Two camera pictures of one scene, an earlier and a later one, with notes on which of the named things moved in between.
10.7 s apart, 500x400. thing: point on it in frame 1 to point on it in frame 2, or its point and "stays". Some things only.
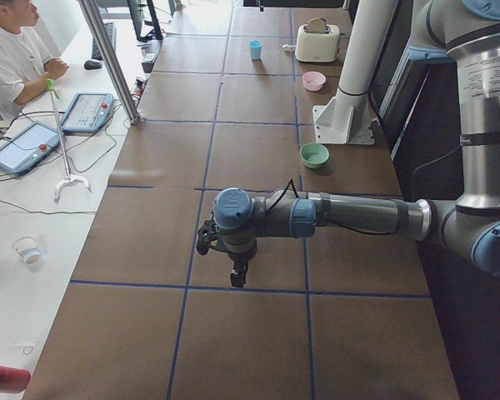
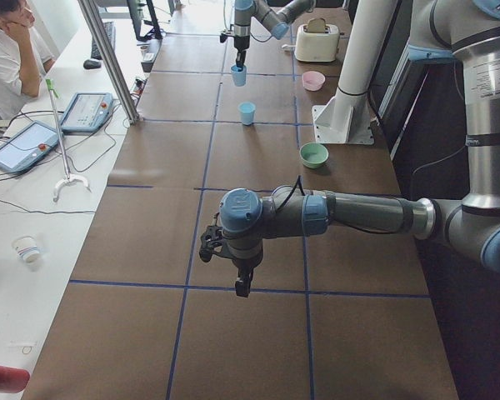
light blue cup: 256,49 to 239,77
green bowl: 313,155 stays
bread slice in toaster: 317,26 stays
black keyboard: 111,28 stays
